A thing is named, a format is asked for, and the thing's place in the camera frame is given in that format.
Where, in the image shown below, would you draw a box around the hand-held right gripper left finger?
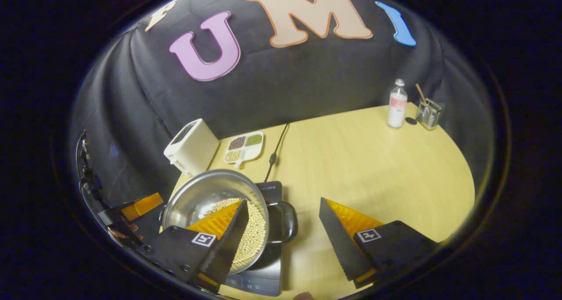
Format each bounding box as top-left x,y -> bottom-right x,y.
136,199 -> 249,293

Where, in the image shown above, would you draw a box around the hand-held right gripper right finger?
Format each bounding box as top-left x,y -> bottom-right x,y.
318,197 -> 440,289

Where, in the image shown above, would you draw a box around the black induction cooktop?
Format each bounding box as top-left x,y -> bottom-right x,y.
224,181 -> 284,297

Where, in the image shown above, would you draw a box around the stainless steel pot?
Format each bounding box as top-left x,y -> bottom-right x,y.
159,169 -> 299,275

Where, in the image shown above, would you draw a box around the pile of yellow soybeans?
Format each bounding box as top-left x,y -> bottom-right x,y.
200,198 -> 267,272

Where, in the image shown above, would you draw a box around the white toaster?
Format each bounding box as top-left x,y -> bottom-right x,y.
163,118 -> 220,177

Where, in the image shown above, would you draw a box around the white divided bean dish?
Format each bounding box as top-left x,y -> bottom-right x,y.
223,131 -> 265,168

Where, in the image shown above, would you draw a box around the white bottle with pink label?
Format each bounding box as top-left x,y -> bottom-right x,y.
387,79 -> 408,129

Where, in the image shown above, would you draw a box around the clear glass holder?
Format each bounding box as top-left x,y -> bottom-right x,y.
415,98 -> 443,130

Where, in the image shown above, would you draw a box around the black power cable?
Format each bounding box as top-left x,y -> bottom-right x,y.
263,123 -> 290,183

